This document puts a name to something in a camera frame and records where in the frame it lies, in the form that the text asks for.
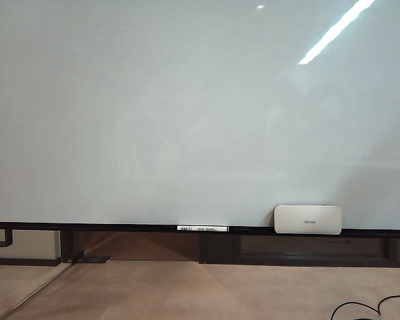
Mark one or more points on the white labelled marker pen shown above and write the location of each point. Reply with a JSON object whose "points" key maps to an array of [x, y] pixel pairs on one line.
{"points": [[202, 228]]}

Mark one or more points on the white glass whiteboard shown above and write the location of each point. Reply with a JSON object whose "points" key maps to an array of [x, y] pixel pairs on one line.
{"points": [[120, 116]]}

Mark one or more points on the black whiteboard ledge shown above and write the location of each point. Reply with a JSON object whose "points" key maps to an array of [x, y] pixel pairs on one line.
{"points": [[86, 225]]}

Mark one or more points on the white rounded board eraser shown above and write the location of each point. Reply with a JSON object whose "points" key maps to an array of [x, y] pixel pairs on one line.
{"points": [[306, 220]]}

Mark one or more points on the black floor plate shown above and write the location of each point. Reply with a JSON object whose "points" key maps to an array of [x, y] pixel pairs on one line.
{"points": [[93, 259]]}

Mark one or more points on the black baseboard strip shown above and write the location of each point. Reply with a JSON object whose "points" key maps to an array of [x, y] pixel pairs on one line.
{"points": [[23, 262]]}

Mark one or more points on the metal floor strip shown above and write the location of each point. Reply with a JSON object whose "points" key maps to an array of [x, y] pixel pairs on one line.
{"points": [[40, 288]]}

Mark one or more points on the dark low cabinet frame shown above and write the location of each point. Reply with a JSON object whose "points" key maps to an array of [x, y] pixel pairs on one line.
{"points": [[286, 256]]}

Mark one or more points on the black wall bracket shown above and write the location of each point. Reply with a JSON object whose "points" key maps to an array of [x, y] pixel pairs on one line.
{"points": [[7, 237]]}

